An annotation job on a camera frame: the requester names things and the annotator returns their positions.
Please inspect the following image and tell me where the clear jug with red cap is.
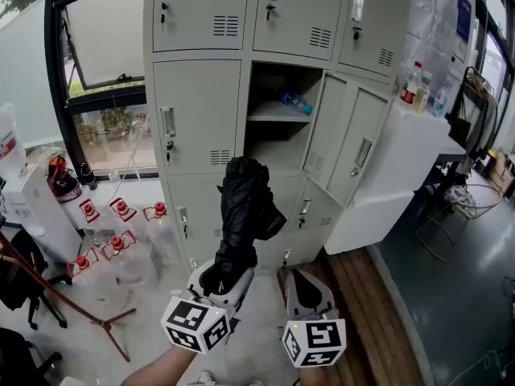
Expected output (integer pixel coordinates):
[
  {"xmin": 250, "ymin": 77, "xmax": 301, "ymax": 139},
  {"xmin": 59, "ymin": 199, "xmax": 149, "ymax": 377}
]
[
  {"xmin": 65, "ymin": 254, "xmax": 132, "ymax": 307},
  {"xmin": 142, "ymin": 201, "xmax": 183, "ymax": 267},
  {"xmin": 107, "ymin": 196, "xmax": 148, "ymax": 236},
  {"xmin": 99, "ymin": 230, "xmax": 160, "ymax": 291},
  {"xmin": 78, "ymin": 198, "xmax": 116, "ymax": 247}
]

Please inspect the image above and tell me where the person's right forearm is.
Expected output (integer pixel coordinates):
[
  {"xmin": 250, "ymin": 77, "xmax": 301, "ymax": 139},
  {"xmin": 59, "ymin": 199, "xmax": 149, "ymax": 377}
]
[{"xmin": 296, "ymin": 365, "xmax": 332, "ymax": 386}]

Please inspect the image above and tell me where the white floor cable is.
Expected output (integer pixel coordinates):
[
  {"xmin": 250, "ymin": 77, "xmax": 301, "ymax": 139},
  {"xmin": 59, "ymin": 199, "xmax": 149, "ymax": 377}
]
[{"xmin": 457, "ymin": 346, "xmax": 515, "ymax": 386}]

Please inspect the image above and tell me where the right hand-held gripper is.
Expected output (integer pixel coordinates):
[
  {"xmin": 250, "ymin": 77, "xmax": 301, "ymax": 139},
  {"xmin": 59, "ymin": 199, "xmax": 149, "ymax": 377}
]
[{"xmin": 279, "ymin": 269, "xmax": 348, "ymax": 369}]

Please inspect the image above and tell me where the blue wall poster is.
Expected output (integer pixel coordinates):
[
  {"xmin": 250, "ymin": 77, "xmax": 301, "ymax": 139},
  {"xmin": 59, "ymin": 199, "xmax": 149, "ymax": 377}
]
[{"xmin": 455, "ymin": 0, "xmax": 473, "ymax": 44}]

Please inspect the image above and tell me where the yellow liquid bottle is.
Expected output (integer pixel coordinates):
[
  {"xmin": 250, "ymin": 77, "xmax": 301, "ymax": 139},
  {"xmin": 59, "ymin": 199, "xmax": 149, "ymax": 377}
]
[{"xmin": 414, "ymin": 70, "xmax": 434, "ymax": 114}]

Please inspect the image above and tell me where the black umbrella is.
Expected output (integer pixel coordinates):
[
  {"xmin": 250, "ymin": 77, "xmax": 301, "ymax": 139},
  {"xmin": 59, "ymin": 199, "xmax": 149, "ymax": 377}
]
[{"xmin": 203, "ymin": 156, "xmax": 288, "ymax": 295}]

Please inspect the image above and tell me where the blue plastic water bottle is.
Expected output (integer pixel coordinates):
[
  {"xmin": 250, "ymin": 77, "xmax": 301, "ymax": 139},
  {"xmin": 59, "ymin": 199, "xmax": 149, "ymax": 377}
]
[{"xmin": 279, "ymin": 90, "xmax": 314, "ymax": 117}]

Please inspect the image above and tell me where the black wire rack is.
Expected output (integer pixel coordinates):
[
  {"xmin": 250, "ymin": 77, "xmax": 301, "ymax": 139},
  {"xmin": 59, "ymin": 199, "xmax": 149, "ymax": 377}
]
[{"xmin": 447, "ymin": 65, "xmax": 503, "ymax": 161}]

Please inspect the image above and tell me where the white counter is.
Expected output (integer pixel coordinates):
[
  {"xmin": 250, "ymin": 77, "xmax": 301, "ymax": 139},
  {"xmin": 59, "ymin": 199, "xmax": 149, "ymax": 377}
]
[{"xmin": 323, "ymin": 101, "xmax": 468, "ymax": 257}]

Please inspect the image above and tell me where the clear plastic bottle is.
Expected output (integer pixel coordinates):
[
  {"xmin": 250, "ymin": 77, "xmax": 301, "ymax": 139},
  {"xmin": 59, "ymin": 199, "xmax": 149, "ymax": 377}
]
[{"xmin": 429, "ymin": 80, "xmax": 452, "ymax": 119}]

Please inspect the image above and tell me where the black office chair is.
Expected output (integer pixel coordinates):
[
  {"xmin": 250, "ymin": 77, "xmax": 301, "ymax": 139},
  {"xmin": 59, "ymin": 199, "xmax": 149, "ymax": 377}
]
[
  {"xmin": 0, "ymin": 228, "xmax": 74, "ymax": 331},
  {"xmin": 0, "ymin": 326, "xmax": 64, "ymax": 386}
]

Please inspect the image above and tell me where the cardboard box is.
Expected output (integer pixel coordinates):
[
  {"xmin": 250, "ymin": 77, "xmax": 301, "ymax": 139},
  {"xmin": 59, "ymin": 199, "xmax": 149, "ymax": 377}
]
[{"xmin": 481, "ymin": 148, "xmax": 515, "ymax": 199}]

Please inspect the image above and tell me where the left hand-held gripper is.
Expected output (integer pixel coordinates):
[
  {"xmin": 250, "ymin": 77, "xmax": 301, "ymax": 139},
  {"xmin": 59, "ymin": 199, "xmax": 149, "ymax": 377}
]
[{"xmin": 160, "ymin": 257, "xmax": 256, "ymax": 355}]

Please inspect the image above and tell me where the red and black kettle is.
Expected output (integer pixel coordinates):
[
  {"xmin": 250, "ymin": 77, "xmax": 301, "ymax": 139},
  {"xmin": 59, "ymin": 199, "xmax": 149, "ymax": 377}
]
[{"xmin": 45, "ymin": 154, "xmax": 84, "ymax": 203}]

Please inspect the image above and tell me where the person's left forearm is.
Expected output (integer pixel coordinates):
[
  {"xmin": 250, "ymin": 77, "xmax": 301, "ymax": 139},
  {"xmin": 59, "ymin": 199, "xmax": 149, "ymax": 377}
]
[{"xmin": 119, "ymin": 343, "xmax": 202, "ymax": 386}]

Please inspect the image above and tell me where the large clear dispenser water bottle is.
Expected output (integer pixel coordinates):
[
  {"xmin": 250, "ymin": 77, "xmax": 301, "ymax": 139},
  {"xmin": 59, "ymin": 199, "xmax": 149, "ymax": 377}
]
[{"xmin": 0, "ymin": 102, "xmax": 28, "ymax": 178}]

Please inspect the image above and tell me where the small black bottle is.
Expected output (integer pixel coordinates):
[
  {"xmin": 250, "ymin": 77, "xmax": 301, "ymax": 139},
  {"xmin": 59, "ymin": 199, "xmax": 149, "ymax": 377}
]
[{"xmin": 78, "ymin": 161, "xmax": 99, "ymax": 191}]

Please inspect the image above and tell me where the metal chair with patterned cushion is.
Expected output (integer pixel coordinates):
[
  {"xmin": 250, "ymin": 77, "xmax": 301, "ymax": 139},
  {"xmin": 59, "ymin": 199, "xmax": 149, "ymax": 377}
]
[{"xmin": 414, "ymin": 182, "xmax": 505, "ymax": 264}]

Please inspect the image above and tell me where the wooden coat stand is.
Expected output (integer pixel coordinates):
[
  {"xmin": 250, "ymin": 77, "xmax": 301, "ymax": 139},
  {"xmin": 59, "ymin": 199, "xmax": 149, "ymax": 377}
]
[{"xmin": 0, "ymin": 231, "xmax": 138, "ymax": 363}]

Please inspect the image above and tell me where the white water dispenser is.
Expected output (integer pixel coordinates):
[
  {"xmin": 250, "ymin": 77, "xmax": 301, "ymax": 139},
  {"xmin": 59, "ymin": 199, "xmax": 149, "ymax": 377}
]
[{"xmin": 0, "ymin": 162, "xmax": 84, "ymax": 265}]

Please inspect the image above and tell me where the black window frame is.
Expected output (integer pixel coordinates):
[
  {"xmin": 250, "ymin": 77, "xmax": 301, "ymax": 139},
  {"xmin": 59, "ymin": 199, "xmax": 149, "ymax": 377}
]
[{"xmin": 43, "ymin": 0, "xmax": 160, "ymax": 181}]

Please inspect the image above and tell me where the person's white shoe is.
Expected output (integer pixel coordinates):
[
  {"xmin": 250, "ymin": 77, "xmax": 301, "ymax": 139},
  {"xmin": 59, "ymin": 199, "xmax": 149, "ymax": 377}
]
[{"xmin": 187, "ymin": 370, "xmax": 219, "ymax": 386}]

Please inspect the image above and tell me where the red label plastic bottle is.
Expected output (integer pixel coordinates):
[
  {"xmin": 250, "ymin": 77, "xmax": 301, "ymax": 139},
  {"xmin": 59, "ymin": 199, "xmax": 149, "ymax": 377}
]
[{"xmin": 399, "ymin": 60, "xmax": 423, "ymax": 106}]

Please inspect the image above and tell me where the grey metal locker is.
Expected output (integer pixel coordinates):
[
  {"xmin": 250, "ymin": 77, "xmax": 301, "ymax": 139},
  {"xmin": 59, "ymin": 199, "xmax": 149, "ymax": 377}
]
[{"xmin": 142, "ymin": 0, "xmax": 414, "ymax": 273}]

